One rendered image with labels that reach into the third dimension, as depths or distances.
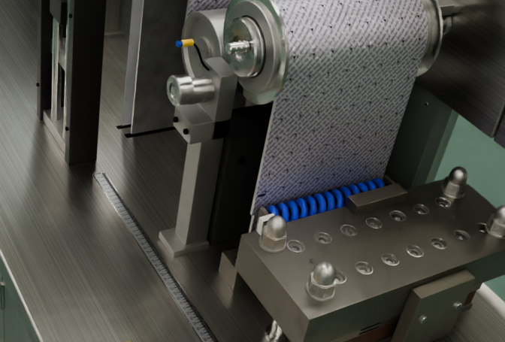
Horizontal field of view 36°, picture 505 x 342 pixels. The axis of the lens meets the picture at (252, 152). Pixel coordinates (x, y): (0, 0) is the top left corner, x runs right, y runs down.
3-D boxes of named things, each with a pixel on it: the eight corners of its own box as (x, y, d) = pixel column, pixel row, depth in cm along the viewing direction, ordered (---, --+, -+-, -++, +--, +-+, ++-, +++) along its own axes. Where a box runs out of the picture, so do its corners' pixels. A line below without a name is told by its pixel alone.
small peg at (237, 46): (224, 43, 93) (229, 41, 92) (243, 40, 94) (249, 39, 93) (225, 55, 93) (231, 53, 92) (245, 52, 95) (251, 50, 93)
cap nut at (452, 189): (436, 186, 117) (445, 162, 115) (452, 181, 119) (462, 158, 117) (452, 201, 115) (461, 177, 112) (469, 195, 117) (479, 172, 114)
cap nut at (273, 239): (252, 237, 101) (258, 211, 98) (276, 231, 102) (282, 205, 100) (267, 255, 98) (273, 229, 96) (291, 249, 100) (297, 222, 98)
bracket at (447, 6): (406, 2, 111) (409, -11, 110) (434, -1, 114) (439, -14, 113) (428, 17, 107) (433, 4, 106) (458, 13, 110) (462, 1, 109)
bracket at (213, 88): (155, 238, 117) (177, 62, 100) (193, 228, 120) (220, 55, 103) (170, 259, 114) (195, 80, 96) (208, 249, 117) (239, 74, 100)
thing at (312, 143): (249, 213, 106) (273, 99, 96) (379, 180, 118) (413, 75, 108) (252, 216, 106) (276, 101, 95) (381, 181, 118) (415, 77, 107)
